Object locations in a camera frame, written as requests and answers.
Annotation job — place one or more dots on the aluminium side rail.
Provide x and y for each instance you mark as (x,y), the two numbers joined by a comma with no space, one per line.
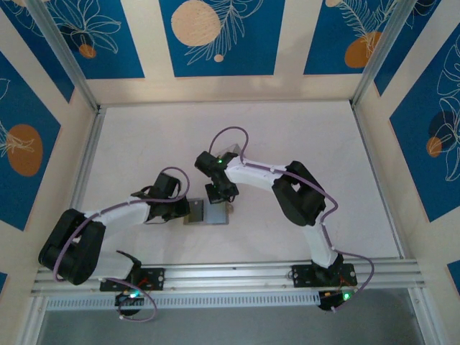
(362,133)
(90,143)

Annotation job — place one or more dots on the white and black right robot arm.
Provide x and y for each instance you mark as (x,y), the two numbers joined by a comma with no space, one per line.
(298,194)

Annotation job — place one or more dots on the aluminium frame post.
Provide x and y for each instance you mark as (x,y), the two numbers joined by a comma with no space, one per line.
(382,50)
(61,50)

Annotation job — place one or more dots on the clear bag of sushi pieces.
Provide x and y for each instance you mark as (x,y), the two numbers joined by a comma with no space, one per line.
(233,148)

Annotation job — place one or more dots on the aluminium frame leg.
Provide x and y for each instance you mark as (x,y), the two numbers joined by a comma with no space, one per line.
(30,323)
(424,320)

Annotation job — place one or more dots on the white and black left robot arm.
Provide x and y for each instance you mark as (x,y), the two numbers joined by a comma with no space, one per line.
(122,213)

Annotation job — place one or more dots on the black control board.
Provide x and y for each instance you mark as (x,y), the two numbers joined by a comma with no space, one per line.
(124,299)
(330,302)

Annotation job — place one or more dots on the aluminium rail beam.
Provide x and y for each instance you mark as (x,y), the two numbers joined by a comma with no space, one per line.
(230,278)

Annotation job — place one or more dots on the grey card holder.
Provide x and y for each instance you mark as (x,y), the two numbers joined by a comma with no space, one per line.
(217,215)

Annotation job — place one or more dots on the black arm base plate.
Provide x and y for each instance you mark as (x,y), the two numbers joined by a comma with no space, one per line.
(300,276)
(157,277)

